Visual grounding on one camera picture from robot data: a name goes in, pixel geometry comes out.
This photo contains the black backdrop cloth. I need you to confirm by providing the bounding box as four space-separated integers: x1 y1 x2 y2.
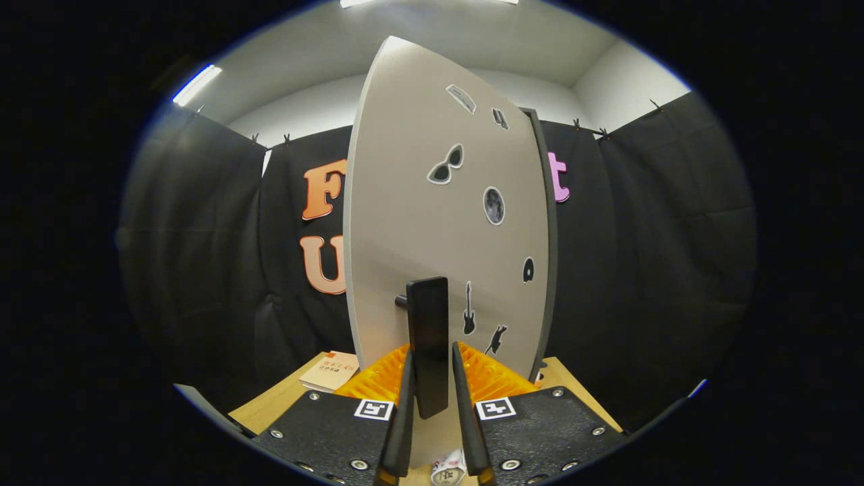
118 91 757 433

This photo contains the white shoe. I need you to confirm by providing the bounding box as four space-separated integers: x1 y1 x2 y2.
431 449 468 485

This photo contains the ceiling light panel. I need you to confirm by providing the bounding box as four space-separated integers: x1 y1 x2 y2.
172 64 223 107
340 0 520 9

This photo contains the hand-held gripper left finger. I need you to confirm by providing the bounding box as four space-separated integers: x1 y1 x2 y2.
253 344 416 486

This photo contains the black door handle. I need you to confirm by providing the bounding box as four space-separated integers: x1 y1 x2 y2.
395 275 450 421

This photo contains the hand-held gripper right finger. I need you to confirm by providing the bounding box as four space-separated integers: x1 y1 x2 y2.
451 341 627 486

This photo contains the grey shoe cabinet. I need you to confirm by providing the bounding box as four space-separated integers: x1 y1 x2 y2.
520 107 560 382

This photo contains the beige shoe cabinet door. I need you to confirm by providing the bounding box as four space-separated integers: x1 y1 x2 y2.
343 35 551 470

